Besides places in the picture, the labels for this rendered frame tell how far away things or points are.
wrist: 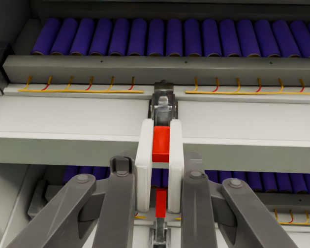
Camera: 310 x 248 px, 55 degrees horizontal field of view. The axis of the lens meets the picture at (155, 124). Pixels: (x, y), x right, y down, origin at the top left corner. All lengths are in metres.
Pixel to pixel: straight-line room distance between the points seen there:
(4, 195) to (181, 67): 0.25
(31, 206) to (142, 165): 0.30
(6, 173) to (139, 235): 0.18
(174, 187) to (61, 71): 0.19
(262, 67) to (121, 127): 0.15
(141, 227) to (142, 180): 0.27
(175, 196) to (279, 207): 0.29
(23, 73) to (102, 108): 0.09
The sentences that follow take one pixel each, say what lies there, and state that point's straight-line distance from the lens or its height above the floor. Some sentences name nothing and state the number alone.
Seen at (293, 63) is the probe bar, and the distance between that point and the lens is 0.32.
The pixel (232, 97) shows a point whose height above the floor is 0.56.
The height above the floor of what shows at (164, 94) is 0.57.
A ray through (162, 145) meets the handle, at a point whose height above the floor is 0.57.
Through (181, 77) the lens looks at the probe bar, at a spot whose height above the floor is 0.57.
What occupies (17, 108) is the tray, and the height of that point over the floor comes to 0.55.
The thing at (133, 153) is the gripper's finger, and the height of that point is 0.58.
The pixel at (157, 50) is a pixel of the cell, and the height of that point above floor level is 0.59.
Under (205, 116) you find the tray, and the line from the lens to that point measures 0.28.
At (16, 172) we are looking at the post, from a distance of 0.41.
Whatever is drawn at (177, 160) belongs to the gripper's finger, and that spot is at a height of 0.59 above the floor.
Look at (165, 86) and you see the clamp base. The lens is 0.27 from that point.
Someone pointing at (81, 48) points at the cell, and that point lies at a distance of 0.33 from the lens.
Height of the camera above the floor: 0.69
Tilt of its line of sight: 34 degrees down
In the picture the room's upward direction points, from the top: straight up
